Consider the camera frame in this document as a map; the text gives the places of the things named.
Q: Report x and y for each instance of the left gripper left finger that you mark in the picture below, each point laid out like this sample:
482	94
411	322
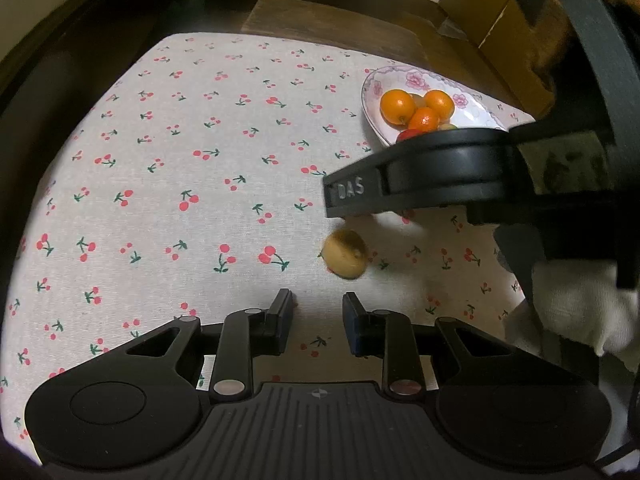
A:
243	336

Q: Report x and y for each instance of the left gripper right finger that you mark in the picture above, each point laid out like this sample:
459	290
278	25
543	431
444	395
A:
388	336

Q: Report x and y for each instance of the red cherry tomato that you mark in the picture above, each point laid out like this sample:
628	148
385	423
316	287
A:
409	134

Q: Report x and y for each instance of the brown longan fruit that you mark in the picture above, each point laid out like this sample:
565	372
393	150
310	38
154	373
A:
418	100
345	254
446	126

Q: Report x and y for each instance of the small orange kumquat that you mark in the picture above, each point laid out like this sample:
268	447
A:
397	107

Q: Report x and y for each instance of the white gloved right hand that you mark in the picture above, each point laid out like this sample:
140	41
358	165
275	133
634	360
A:
579	301

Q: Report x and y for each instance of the white floral ceramic plate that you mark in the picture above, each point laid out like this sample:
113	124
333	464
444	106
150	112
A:
470	112

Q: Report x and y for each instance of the yellow wooden wardrobe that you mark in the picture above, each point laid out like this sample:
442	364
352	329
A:
498	29

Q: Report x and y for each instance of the cherry print tablecloth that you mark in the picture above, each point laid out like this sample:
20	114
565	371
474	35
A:
194	187

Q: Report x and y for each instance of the dark wooden stool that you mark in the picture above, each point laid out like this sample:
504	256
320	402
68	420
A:
321	24

